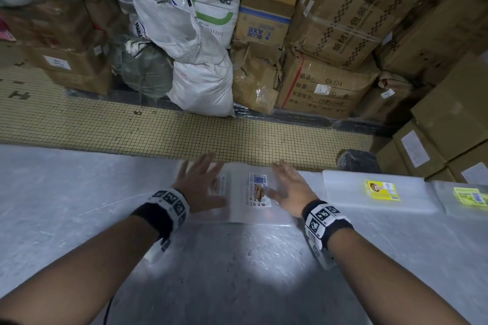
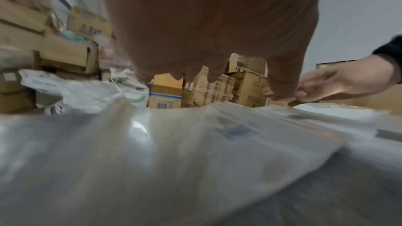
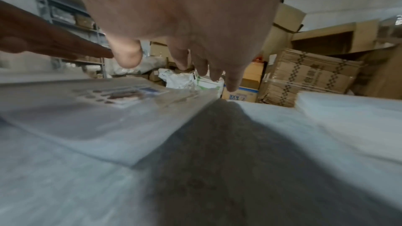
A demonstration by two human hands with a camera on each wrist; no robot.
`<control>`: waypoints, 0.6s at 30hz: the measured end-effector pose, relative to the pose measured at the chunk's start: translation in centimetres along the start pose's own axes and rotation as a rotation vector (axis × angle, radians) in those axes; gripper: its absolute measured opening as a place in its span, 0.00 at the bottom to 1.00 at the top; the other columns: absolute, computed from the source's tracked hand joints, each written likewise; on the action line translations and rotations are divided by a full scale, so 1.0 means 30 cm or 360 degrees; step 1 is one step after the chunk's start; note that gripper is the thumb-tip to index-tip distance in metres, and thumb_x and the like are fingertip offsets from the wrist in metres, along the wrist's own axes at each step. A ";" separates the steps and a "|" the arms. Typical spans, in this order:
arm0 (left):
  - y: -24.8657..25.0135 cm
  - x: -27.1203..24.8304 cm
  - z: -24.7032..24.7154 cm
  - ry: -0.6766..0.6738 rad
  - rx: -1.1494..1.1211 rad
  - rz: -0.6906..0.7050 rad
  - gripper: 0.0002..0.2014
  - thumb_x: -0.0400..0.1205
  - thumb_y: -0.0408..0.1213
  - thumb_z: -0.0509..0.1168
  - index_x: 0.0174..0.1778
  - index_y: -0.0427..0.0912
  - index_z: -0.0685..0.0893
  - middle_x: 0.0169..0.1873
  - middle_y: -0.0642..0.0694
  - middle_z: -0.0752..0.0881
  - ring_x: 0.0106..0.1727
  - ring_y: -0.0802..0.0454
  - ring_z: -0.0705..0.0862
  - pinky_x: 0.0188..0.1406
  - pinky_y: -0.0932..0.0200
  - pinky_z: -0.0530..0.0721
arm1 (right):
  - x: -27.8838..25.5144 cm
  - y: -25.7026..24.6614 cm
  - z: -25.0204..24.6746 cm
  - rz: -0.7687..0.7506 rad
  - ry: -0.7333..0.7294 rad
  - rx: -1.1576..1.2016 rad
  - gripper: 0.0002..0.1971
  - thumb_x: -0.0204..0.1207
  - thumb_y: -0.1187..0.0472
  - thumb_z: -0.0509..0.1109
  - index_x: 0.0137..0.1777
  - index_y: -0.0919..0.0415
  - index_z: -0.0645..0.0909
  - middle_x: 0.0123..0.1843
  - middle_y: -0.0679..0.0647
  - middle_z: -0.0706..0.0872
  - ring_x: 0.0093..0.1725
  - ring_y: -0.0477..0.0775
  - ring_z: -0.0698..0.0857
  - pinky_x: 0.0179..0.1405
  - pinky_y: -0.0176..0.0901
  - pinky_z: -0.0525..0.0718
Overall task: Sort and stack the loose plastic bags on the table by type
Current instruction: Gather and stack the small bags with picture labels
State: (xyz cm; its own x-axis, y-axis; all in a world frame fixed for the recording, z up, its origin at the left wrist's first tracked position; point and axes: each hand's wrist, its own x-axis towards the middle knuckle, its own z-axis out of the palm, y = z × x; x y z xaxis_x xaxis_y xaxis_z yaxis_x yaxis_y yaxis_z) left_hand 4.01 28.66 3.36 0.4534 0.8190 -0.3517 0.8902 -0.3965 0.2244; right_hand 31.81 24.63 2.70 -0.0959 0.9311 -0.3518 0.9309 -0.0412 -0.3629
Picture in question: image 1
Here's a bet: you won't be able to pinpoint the person's right hand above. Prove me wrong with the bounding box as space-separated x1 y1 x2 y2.
266 160 320 219

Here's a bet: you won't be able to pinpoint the person's left hand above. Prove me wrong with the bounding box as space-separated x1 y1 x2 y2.
171 152 229 215

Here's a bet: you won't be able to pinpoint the stack of clear bags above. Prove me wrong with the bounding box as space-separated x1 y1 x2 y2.
177 160 306 226

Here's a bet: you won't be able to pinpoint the bag pack with green label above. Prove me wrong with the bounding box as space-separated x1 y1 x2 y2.
433 180 488 221

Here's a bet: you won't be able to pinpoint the person's left forearm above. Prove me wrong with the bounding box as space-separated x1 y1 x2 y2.
0 216 161 325

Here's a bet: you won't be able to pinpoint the person's right forearm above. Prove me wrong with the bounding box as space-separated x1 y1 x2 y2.
327 229 473 325

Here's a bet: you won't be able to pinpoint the black wrapped bundle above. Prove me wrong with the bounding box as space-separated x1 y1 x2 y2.
336 149 382 174

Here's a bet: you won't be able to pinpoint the plain white sack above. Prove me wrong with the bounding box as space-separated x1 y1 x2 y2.
167 55 235 118

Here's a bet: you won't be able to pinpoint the cardboard box with red print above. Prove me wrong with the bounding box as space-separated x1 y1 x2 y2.
276 48 381 120

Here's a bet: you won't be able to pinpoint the torn brown cardboard box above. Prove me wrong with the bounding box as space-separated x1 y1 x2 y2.
230 40 284 115

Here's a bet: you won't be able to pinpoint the grey-green sack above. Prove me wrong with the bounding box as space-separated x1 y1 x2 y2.
110 35 174 99

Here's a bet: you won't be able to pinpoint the small labelled brown box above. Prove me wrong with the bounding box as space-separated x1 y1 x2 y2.
358 71 414 123

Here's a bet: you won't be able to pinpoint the low cardboard box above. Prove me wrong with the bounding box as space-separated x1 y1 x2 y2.
44 69 114 96

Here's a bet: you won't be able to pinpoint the crumpled white sack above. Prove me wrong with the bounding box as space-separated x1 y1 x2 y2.
129 0 229 64

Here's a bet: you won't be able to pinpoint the cardboard box with blue stripe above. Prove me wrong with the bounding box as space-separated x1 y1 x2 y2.
233 0 295 49

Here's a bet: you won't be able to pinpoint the cardboard boxes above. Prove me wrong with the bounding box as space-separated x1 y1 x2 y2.
375 52 488 184

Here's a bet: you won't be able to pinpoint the cardboard box with white label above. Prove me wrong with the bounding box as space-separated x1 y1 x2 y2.
26 46 109 76

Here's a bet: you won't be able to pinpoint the cardboard box with checker pattern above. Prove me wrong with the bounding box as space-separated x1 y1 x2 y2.
289 0 420 70

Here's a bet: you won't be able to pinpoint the white sack with green print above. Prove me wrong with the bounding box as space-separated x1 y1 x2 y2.
182 0 247 49

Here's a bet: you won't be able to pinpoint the large brown cardboard box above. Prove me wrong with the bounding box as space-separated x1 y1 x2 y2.
375 0 488 84

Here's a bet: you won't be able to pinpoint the dark cardboard box red marks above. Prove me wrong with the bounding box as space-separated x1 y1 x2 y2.
4 0 111 51

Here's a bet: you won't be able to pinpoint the pink plastic bag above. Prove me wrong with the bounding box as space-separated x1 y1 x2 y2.
0 18 16 42

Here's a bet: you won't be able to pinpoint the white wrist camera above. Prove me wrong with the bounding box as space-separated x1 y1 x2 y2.
144 239 172 264
311 237 338 270

